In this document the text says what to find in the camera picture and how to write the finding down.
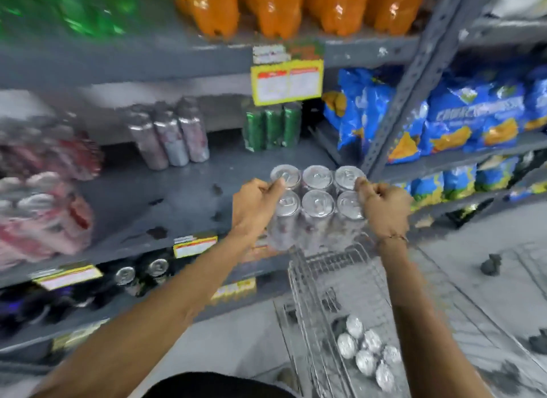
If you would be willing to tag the person's right hand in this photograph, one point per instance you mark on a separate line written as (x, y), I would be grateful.
(389, 209)

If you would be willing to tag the person's left hand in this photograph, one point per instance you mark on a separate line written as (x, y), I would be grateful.
(250, 207)

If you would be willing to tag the person's right fingers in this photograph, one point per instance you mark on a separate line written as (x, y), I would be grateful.
(365, 190)

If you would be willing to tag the person's left fingers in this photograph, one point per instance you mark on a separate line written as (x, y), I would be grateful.
(271, 187)

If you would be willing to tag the six-pack of silver cans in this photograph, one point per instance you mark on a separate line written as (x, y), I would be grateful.
(366, 361)
(316, 205)

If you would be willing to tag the person's left forearm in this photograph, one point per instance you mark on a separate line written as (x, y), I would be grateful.
(162, 312)

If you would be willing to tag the person's right forearm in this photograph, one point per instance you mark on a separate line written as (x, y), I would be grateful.
(421, 320)

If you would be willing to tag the green drink can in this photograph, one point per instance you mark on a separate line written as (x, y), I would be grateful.
(292, 125)
(274, 128)
(254, 130)

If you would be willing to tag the row of blue-green snack bags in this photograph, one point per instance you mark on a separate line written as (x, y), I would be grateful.
(457, 181)

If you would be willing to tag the grey metal shelf rack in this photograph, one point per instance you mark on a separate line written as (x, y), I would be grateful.
(179, 196)
(470, 154)

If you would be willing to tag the tall silver pink can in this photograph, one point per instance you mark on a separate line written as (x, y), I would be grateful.
(171, 139)
(193, 132)
(147, 143)

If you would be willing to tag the yellow white shelf price label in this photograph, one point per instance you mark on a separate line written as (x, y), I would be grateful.
(77, 337)
(68, 277)
(233, 290)
(195, 246)

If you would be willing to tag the large yellow price tag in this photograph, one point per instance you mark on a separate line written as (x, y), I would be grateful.
(287, 82)

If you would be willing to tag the row of blue chip bags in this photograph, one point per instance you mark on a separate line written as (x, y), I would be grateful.
(466, 115)

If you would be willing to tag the small white shelf label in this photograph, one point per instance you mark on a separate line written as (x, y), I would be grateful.
(270, 54)

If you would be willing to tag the dark can with silver top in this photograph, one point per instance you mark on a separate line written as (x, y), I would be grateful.
(127, 280)
(159, 271)

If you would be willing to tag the orange soda bottle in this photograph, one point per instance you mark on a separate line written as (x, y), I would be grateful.
(275, 10)
(395, 6)
(337, 6)
(211, 10)

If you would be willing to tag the person's black shirt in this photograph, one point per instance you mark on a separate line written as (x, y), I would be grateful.
(222, 387)

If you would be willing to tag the wrapped pack of red cans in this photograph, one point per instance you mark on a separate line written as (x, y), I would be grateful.
(55, 154)
(42, 222)

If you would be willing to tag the pack of dark purple cans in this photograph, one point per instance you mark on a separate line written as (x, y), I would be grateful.
(47, 310)

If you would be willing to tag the row of green soda bottles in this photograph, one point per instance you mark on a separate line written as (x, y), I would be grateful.
(77, 8)

